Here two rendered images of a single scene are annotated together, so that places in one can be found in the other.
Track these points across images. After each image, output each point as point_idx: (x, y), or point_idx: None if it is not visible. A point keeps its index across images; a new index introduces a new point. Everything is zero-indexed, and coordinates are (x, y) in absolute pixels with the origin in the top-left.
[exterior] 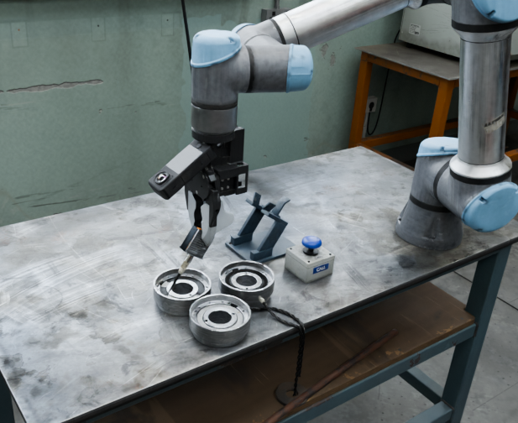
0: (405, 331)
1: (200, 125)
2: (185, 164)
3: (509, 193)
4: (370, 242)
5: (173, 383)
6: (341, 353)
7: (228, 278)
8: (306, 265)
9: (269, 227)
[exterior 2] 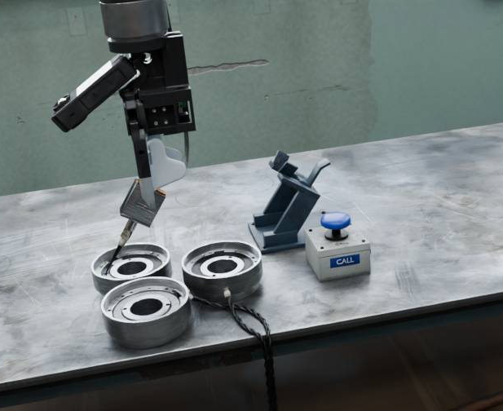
0: None
1: (106, 28)
2: (90, 83)
3: None
4: (467, 236)
5: (47, 385)
6: (421, 407)
7: (201, 261)
8: (317, 253)
9: (325, 209)
